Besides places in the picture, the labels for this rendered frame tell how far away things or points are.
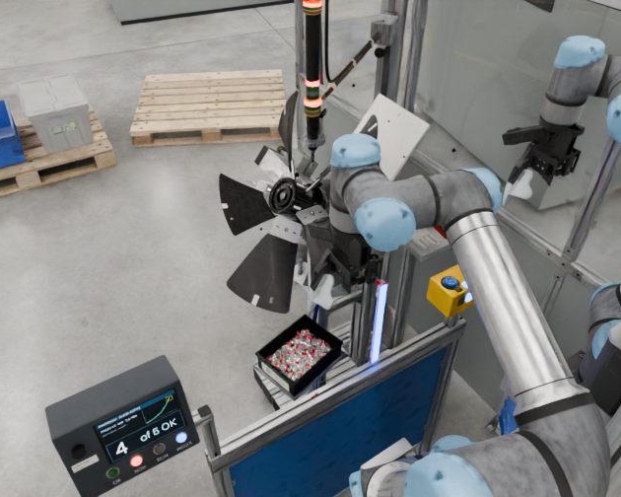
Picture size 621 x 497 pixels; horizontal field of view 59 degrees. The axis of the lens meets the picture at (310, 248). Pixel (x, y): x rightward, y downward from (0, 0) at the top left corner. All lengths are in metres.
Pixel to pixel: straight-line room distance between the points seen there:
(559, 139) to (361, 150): 0.51
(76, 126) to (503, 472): 3.89
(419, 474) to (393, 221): 0.32
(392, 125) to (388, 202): 1.13
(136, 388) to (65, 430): 0.15
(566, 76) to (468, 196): 0.42
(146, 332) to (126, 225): 0.94
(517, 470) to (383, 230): 0.33
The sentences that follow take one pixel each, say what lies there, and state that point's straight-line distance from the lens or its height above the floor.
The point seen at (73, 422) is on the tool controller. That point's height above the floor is 1.25.
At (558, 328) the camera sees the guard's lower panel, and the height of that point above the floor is 0.72.
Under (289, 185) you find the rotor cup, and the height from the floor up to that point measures 1.25.
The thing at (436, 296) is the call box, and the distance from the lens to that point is 1.67.
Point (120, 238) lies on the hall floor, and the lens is 3.61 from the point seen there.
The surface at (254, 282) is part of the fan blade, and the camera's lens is 1.74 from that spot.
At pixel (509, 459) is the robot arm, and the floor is 1.64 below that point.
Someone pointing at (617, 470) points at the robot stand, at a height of 1.39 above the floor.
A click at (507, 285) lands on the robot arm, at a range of 0.76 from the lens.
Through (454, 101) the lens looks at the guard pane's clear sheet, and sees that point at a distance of 2.11.
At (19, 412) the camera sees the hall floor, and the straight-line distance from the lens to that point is 2.92.
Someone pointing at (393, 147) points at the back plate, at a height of 1.27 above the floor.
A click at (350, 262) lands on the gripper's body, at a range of 0.94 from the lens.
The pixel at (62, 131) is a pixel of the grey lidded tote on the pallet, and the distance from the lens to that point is 4.25.
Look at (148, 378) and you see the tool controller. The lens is 1.23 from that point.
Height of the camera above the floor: 2.21
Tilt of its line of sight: 42 degrees down
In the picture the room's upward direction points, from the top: straight up
